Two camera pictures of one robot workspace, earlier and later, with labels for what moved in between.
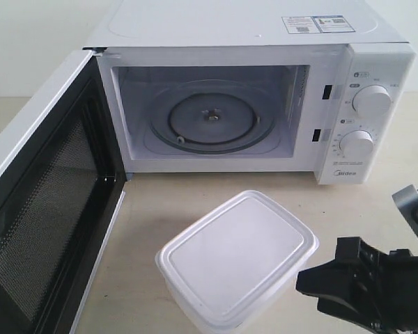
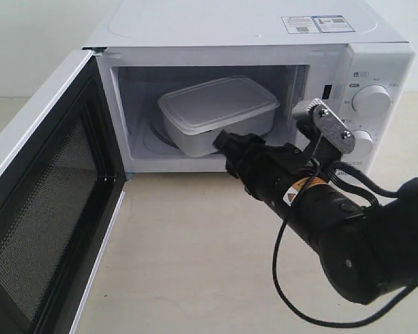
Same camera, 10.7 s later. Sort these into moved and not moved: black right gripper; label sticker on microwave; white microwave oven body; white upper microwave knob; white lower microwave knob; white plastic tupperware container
Moved: white plastic tupperware container; black right gripper
Not moved: label sticker on microwave; white lower microwave knob; white microwave oven body; white upper microwave knob
